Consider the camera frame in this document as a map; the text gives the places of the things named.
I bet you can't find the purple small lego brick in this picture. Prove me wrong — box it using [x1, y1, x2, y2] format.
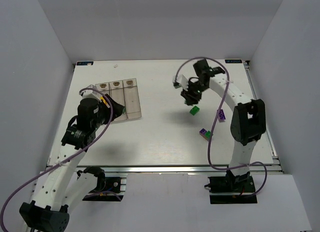
[199, 128, 208, 138]

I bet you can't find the green lego joined brick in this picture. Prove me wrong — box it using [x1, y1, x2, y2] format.
[204, 130, 211, 141]

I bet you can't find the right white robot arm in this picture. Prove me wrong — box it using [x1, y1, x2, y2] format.
[172, 57, 267, 193]

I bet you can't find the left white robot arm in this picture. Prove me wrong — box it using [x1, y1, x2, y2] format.
[19, 94, 126, 232]

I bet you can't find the right clear plastic container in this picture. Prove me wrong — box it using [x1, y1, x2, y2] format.
[123, 78, 142, 120]

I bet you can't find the clear plastic container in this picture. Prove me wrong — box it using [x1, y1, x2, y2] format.
[108, 80, 127, 122]
[123, 78, 142, 120]
[96, 83, 110, 125]

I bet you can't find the middle clear plastic container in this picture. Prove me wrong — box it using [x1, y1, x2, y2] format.
[108, 80, 127, 122]

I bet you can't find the left clear plastic container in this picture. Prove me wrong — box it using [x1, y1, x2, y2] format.
[96, 83, 110, 125]

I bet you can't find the purple long lego brick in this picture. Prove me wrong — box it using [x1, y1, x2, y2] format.
[217, 109, 226, 122]

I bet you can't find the right blue corner label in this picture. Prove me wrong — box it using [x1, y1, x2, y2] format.
[224, 59, 243, 64]

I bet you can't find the blue corner label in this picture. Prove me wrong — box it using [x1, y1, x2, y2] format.
[76, 61, 94, 66]
[224, 59, 243, 64]

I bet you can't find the left blue corner label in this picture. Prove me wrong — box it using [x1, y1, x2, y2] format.
[76, 61, 94, 66]

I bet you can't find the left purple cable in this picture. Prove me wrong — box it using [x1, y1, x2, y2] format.
[1, 87, 117, 232]

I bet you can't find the purple cable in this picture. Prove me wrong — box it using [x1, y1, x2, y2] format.
[174, 57, 268, 198]
[1, 87, 117, 232]

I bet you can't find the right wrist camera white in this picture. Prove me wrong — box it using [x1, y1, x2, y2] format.
[172, 74, 189, 91]

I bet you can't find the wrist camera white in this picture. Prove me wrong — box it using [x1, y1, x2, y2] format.
[79, 84, 110, 108]
[172, 74, 189, 91]

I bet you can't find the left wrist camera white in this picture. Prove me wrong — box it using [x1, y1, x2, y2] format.
[79, 84, 110, 108]

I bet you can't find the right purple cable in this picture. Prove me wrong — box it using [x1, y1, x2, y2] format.
[174, 57, 268, 198]

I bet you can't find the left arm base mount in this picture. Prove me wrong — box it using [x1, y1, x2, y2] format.
[76, 166, 124, 202]

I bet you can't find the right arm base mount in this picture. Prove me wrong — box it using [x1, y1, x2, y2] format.
[204, 176, 258, 205]

